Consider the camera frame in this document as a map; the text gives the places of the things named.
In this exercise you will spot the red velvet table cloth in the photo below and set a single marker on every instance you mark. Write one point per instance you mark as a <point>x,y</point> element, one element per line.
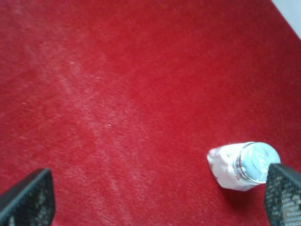
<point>123,99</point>

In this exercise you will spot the glass jar of pink pills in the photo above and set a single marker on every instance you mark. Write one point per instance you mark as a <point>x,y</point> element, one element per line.
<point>241,166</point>

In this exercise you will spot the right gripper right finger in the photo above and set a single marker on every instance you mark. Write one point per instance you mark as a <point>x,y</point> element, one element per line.
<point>282,198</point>

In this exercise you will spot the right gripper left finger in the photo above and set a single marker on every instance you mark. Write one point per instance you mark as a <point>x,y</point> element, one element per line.
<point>30,202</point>

